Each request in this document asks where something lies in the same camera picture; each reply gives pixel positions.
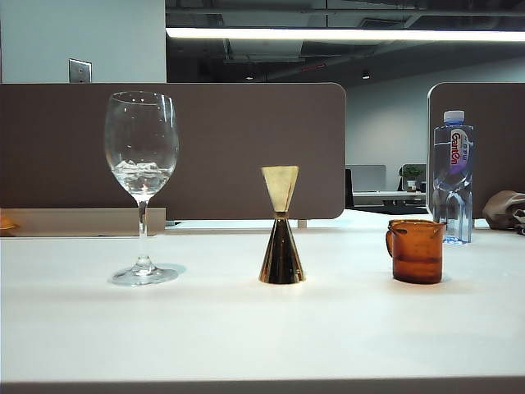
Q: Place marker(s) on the narrow brown desk partition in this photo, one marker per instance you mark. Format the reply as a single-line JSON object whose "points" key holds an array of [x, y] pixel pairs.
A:
{"points": [[496, 156]]}

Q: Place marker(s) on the metal wall switch plate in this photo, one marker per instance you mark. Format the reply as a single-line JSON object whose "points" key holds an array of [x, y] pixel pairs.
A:
{"points": [[80, 70]]}

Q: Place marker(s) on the green potted plant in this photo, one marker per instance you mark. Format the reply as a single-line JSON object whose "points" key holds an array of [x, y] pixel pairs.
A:
{"points": [[411, 174]]}

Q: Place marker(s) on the wide brown desk partition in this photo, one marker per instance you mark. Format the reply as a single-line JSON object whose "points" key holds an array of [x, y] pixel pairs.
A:
{"points": [[246, 143]]}

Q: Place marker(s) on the white partition foot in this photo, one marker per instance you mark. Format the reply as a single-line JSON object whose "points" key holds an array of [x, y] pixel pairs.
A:
{"points": [[302, 224]]}

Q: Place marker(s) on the clear wine glass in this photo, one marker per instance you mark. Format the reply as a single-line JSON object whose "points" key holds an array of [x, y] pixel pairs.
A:
{"points": [[141, 135]]}

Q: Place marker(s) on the beige cloth bag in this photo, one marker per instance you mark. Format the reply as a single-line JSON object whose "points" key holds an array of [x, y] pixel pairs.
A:
{"points": [[500, 207]]}

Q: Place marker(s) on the clear Ganten water bottle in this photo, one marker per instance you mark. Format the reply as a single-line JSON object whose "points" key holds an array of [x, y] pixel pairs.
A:
{"points": [[453, 172]]}

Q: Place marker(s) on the small amber measuring cup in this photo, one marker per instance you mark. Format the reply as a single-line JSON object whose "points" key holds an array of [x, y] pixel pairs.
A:
{"points": [[416, 254]]}

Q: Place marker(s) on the grey background desk screen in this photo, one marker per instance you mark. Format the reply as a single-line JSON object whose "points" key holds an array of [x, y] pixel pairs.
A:
{"points": [[365, 178]]}

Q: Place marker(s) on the long ceiling light strip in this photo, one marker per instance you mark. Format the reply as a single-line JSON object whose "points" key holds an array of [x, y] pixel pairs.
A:
{"points": [[328, 33]]}

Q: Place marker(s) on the gold double-cone jigger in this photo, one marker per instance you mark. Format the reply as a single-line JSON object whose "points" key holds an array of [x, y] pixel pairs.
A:
{"points": [[282, 254]]}

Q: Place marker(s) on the white background desk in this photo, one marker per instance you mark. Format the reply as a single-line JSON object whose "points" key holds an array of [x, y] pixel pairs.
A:
{"points": [[389, 197]]}

